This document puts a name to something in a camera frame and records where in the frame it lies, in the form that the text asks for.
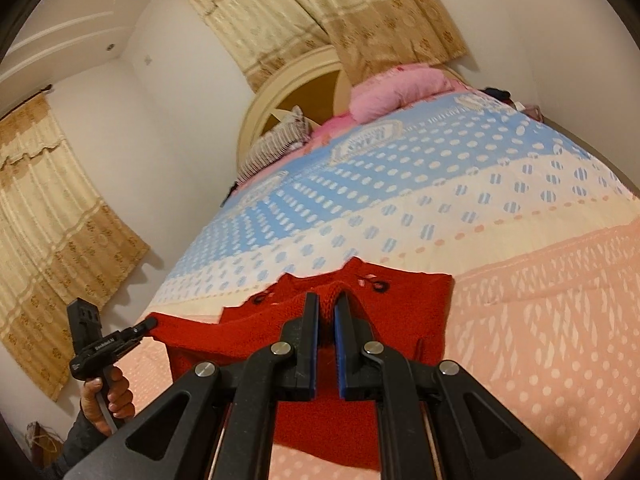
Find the person's left hand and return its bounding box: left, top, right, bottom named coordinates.
left=80, top=365, right=136, bottom=436

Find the cream wooden headboard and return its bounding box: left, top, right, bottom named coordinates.
left=237, top=45, right=471, bottom=186

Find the striped pillow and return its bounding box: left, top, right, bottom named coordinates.
left=237, top=105, right=321, bottom=183

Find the beige patterned window curtain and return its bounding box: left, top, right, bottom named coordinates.
left=167, top=0, right=331, bottom=93
left=280, top=0, right=471, bottom=86

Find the polka dot bedspread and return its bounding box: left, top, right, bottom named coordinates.
left=115, top=87, right=640, bottom=480

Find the red knitted flower sweater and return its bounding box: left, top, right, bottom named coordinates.
left=150, top=256, right=453, bottom=471

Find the person's left forearm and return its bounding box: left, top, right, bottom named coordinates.
left=59, top=410, right=121, bottom=480

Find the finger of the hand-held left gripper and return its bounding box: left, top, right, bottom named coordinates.
left=117, top=316, right=159, bottom=348

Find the pink pillow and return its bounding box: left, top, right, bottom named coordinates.
left=348, top=63, right=463, bottom=123

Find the pink bed sheet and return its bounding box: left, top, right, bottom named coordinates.
left=310, top=112, right=361, bottom=143

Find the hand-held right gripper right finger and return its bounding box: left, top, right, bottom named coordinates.
left=334, top=292, right=583, bottom=480

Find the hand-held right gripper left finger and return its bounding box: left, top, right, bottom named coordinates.
left=62, top=292, right=321, bottom=480

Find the beige patterned side curtain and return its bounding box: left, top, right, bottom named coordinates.
left=0, top=95, right=151, bottom=401

